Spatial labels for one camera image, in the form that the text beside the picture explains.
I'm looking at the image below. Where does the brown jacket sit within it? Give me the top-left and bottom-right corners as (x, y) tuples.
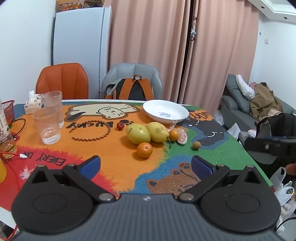
(250, 83), (284, 121)

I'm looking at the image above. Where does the carton of orange items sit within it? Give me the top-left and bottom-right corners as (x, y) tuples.
(55, 0), (83, 12)

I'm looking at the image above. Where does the colourful cartoon table mat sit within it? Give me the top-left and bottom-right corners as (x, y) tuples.
(0, 100), (274, 212)

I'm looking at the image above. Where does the grey cushion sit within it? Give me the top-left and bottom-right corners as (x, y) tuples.
(225, 74), (251, 114)

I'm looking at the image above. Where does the grey chair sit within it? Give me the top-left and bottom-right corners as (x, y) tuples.
(102, 63), (163, 100)

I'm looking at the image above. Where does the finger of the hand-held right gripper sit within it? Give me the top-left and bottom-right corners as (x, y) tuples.
(245, 136), (296, 163)

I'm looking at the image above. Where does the orange chair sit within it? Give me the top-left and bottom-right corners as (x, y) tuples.
(36, 63), (89, 100)

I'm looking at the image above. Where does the grey sofa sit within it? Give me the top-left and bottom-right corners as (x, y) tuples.
(220, 74), (296, 168)

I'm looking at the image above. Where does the white pillow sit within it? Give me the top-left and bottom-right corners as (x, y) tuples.
(235, 75), (256, 100)

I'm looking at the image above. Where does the black cable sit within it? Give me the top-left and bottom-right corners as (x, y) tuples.
(9, 118), (26, 135)

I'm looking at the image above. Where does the white plastic bag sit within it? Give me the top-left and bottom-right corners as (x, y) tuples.
(269, 167), (296, 209)

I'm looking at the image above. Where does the white plate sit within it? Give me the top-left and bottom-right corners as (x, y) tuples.
(143, 100), (189, 123)

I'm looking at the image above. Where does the clear glass cup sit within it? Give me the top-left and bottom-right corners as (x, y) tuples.
(33, 107), (61, 145)
(42, 91), (64, 128)

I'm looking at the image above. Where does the orange and black backpack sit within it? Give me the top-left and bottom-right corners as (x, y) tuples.
(105, 75), (155, 100)

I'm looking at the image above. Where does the clear plastic wrapper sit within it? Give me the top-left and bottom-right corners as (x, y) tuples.
(20, 166), (36, 180)

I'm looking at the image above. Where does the curtain tie ornament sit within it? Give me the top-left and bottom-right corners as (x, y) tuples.
(191, 16), (198, 42)

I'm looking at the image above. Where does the tissue pack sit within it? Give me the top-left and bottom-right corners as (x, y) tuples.
(24, 90), (44, 115)

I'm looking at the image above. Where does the white paper bag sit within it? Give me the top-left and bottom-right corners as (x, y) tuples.
(227, 123), (242, 140)

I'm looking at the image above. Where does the pink curtain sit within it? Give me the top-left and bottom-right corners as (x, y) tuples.
(105, 0), (193, 103)
(179, 0), (259, 112)

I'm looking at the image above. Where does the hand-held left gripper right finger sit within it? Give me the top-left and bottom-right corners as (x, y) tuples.
(177, 155), (269, 202)

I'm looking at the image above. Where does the red plastic basket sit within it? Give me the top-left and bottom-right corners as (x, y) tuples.
(2, 100), (15, 127)

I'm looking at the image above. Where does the peeled mandarin orange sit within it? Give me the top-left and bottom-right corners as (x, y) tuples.
(177, 130), (188, 145)

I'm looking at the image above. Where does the clear plastic bottle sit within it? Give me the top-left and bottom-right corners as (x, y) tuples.
(0, 100), (18, 154)

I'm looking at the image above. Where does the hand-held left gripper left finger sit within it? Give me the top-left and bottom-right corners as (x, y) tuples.
(30, 155), (115, 203)

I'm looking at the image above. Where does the wooden bead ring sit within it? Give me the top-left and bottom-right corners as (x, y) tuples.
(69, 120), (111, 142)

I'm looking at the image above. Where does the white refrigerator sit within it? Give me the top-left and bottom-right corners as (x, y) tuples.
(53, 6), (112, 100)

